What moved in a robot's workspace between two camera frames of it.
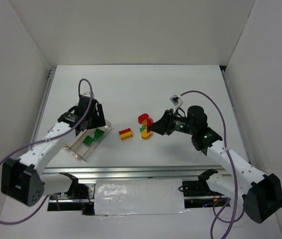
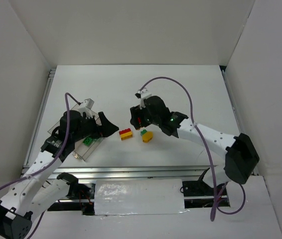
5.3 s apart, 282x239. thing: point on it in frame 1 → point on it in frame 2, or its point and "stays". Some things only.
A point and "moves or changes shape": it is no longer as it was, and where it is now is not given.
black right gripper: x=167 y=123 → x=136 y=116
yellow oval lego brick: x=145 y=135 moves or changes shape
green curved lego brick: x=87 y=141 stays
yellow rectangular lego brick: x=126 y=135 stays
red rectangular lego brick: x=124 y=131 stays
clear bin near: x=87 y=141 stays
